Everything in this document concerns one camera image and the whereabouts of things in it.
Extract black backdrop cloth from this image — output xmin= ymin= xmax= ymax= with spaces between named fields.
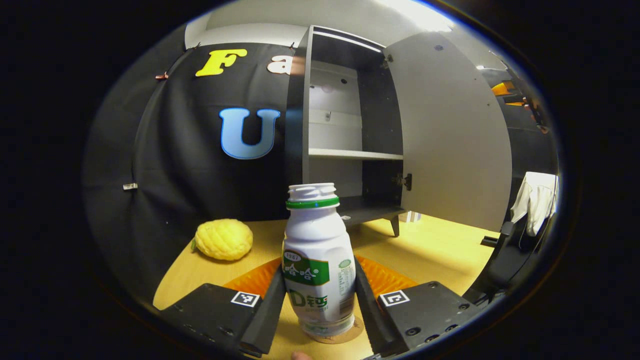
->
xmin=82 ymin=40 xmax=560 ymax=306

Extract long ceiling light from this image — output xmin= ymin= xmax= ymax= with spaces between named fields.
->
xmin=380 ymin=0 xmax=453 ymax=32

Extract white green label bottle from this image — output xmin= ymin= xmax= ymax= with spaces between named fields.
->
xmin=282 ymin=182 xmax=357 ymax=337

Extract black chair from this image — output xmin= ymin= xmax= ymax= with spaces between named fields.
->
xmin=470 ymin=220 xmax=556 ymax=303

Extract white cloth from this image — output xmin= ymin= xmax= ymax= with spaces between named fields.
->
xmin=510 ymin=171 xmax=559 ymax=237

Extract round cork coaster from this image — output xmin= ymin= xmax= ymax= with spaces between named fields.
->
xmin=305 ymin=315 xmax=365 ymax=345

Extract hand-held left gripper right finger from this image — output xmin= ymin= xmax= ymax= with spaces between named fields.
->
xmin=353 ymin=255 xmax=485 ymax=358

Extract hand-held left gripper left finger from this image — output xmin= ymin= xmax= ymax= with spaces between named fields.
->
xmin=159 ymin=257 xmax=287 ymax=358

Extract dark grey cabinet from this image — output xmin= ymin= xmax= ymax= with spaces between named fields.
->
xmin=286 ymin=25 xmax=416 ymax=237

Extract beige cabinet door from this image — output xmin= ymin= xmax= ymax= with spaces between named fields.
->
xmin=384 ymin=32 xmax=513 ymax=233

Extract yellow bun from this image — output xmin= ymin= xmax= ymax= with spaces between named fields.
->
xmin=191 ymin=218 xmax=254 ymax=262

